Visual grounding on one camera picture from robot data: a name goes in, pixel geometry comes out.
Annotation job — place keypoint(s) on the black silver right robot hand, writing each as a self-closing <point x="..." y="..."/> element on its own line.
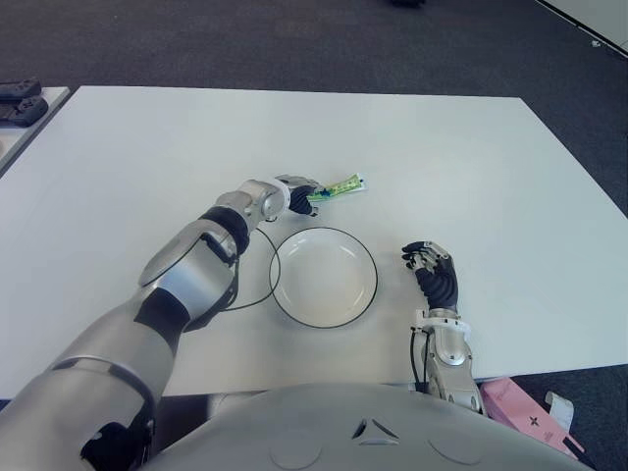
<point x="441" y="284"/>

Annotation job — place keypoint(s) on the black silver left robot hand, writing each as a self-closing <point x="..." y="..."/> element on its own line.
<point x="299" y="198"/>

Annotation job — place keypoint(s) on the green white toothpaste tube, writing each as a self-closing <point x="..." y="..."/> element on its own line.
<point x="346" y="185"/>

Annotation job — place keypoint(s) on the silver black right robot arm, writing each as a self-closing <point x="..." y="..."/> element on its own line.
<point x="449" y="348"/>

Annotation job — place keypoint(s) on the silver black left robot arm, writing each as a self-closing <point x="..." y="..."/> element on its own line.
<point x="191" y="275"/>

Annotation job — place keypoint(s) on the white plate with black rim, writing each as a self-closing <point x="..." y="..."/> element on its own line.
<point x="324" y="279"/>

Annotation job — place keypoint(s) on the pink cardboard box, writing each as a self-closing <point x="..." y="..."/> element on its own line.
<point x="520" y="412"/>

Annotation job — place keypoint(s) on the white paper slip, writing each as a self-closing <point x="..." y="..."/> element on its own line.
<point x="559" y="407"/>

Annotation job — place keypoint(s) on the grey robot torso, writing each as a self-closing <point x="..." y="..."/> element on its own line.
<point x="343" y="432"/>

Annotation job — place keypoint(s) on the white side table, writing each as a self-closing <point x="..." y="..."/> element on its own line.
<point x="34" y="132"/>

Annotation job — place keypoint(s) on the black game controller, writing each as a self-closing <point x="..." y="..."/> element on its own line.
<point x="24" y="110"/>
<point x="19" y="88"/>

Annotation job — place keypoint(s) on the white distant table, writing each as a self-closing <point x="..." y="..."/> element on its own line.
<point x="598" y="19"/>

